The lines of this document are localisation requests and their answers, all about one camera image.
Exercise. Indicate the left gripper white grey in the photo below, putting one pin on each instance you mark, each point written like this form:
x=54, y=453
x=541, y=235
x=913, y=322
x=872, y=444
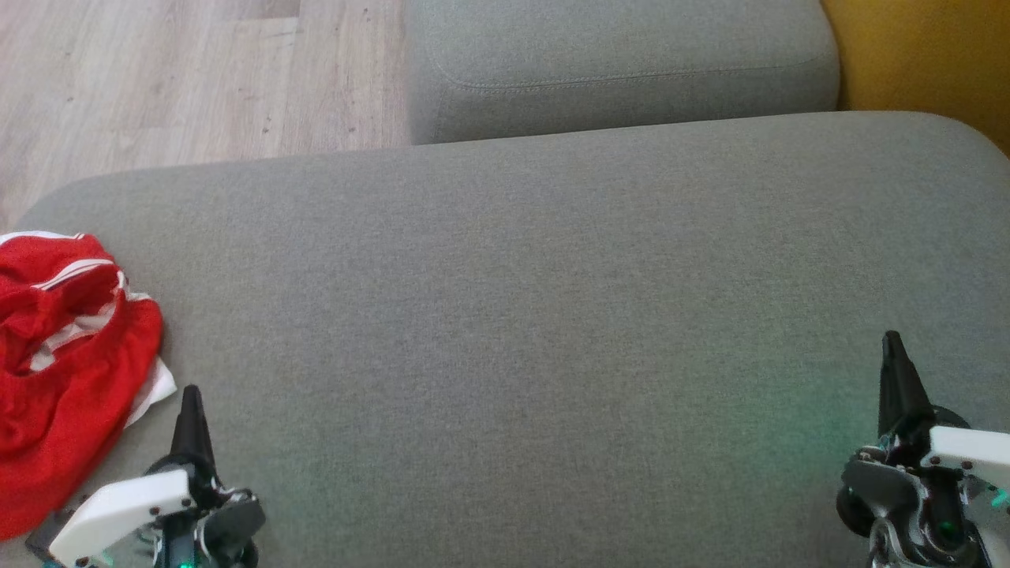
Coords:
x=126, y=513

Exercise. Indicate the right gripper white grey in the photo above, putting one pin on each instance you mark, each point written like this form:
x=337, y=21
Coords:
x=947, y=489

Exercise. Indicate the red shorts white waistband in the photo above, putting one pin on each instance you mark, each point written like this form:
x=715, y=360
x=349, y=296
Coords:
x=63, y=442

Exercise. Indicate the red white basketball jersey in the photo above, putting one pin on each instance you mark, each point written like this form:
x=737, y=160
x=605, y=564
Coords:
x=63, y=272

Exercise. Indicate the yellow furniture piece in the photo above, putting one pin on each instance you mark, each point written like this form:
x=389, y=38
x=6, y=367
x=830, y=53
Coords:
x=923, y=55

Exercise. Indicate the large grey sofa seat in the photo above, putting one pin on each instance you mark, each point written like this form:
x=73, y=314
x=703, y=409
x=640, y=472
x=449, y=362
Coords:
x=513, y=315

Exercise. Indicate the small grey sofa cushion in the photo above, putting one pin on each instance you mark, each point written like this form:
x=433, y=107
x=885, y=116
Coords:
x=615, y=63

